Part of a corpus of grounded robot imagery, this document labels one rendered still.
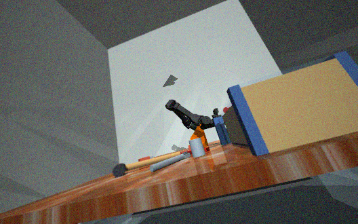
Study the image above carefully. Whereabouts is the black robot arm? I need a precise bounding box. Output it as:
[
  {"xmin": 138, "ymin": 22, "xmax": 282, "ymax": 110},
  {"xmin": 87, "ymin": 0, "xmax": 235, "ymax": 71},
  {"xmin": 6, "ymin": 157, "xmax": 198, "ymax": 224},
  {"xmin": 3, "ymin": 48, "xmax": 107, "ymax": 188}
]
[{"xmin": 165, "ymin": 99, "xmax": 213, "ymax": 131}]

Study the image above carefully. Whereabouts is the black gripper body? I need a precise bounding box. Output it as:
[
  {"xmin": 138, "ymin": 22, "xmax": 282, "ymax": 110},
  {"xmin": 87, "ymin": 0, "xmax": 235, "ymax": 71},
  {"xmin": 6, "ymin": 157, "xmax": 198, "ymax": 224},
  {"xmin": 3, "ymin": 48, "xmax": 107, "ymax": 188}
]
[{"xmin": 210, "ymin": 108, "xmax": 219, "ymax": 128}]

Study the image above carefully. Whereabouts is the grey cylinder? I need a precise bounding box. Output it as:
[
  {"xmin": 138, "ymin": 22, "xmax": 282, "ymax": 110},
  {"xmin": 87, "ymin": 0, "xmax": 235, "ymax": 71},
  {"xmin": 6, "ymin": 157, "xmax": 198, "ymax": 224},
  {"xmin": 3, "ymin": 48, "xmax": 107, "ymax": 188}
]
[{"xmin": 189, "ymin": 138, "xmax": 205, "ymax": 157}]

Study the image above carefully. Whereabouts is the clear-panelled guard cubby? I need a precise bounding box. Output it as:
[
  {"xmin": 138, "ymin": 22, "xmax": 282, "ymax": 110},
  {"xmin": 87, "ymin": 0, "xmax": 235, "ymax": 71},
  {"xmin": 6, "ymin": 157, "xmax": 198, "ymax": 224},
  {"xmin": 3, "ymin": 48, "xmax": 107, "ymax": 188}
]
[{"xmin": 213, "ymin": 51, "xmax": 358, "ymax": 156}]

